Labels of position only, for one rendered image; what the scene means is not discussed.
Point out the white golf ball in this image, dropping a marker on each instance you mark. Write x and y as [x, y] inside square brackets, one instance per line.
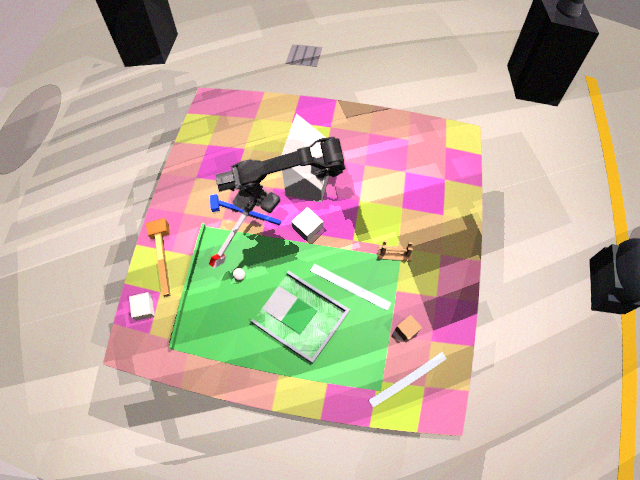
[238, 274]

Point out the orange block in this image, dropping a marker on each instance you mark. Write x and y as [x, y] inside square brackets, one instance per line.
[408, 328]

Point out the white flat bar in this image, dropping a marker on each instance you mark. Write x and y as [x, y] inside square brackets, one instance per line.
[350, 287]
[399, 385]

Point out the green flat mat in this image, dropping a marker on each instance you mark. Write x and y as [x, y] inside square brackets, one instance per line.
[216, 320]

